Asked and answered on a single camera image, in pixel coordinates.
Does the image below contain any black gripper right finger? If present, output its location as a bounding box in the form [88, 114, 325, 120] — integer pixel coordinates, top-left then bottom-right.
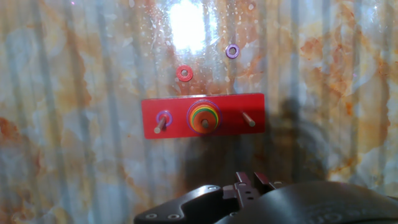
[254, 172, 283, 194]

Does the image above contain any orange white marble pattern mat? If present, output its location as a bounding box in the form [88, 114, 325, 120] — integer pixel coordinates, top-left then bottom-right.
[0, 0, 398, 224]

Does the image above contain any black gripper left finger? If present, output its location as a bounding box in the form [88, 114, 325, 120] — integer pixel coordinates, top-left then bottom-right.
[233, 171, 261, 208]

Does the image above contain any small purple ring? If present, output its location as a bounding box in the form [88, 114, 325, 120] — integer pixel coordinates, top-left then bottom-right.
[155, 110, 174, 128]
[225, 44, 241, 60]

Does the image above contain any yellow ring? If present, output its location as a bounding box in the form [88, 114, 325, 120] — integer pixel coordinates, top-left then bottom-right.
[192, 108, 218, 125]

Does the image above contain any large orange ring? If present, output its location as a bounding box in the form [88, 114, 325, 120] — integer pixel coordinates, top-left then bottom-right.
[188, 103, 221, 135]

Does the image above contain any green ring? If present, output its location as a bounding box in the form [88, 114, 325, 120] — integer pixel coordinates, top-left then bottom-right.
[190, 106, 220, 126]

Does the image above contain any small orange red ring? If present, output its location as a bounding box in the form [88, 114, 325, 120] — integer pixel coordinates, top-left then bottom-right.
[195, 110, 216, 130]

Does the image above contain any red Hanoi base with pegs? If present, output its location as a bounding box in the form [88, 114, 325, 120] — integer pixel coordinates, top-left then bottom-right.
[141, 92, 266, 140]

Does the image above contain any large purple ring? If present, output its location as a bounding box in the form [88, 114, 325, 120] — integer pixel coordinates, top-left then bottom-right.
[186, 99, 223, 136]

